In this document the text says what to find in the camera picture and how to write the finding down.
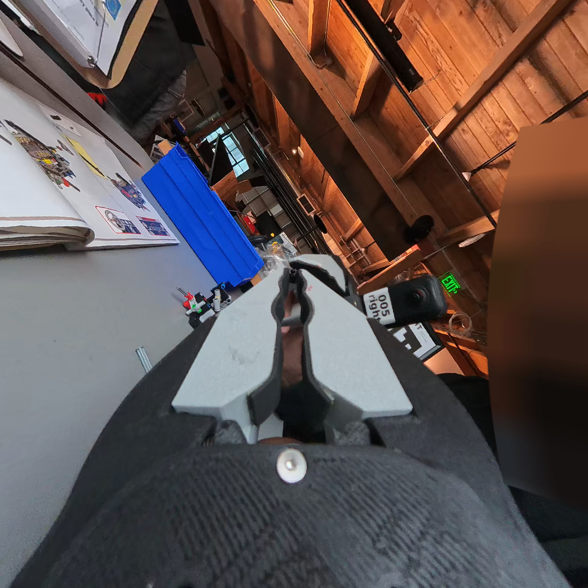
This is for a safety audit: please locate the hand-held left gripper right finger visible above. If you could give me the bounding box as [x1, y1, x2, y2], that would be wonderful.
[294, 274, 413, 445]

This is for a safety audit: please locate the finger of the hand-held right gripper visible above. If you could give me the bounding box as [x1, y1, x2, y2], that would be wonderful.
[288, 254, 360, 307]

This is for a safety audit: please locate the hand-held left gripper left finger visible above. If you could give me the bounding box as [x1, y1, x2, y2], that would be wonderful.
[171, 269, 290, 444]

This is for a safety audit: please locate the clear bag of lego parts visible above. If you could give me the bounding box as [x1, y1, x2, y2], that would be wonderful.
[256, 232, 300, 277]

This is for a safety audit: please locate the small lego assembly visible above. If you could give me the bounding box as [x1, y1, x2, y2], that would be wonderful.
[176, 282, 233, 323]

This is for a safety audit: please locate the open lego instruction booklet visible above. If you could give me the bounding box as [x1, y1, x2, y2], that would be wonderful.
[0, 77, 181, 251]

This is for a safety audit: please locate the white task sign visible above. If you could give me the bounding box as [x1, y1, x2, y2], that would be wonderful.
[387, 321, 445, 362]

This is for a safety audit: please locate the black round speaker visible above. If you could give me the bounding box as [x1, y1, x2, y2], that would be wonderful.
[403, 214, 435, 245]

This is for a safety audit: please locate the person's black jacket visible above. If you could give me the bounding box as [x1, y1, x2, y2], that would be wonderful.
[435, 372, 588, 545]

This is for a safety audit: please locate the blue plastic bin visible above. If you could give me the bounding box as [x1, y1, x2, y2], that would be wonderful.
[141, 142, 265, 288]

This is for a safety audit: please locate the black projector screen housing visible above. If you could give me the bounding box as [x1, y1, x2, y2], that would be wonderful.
[342, 0, 424, 93]

